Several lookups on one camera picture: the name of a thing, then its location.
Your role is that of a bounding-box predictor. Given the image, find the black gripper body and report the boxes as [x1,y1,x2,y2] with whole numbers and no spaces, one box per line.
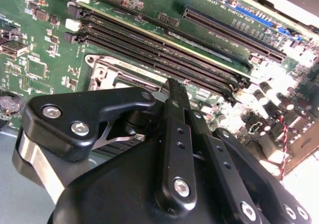
[47,139,240,224]

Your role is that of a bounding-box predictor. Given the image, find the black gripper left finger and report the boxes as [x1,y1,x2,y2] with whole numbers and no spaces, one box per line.
[11,77,199,214]

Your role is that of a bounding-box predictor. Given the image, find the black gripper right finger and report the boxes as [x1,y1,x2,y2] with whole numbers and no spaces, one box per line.
[178,79,314,224]

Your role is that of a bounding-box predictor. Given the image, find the metal socket cover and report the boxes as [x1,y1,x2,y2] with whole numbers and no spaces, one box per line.
[96,66,118,92]

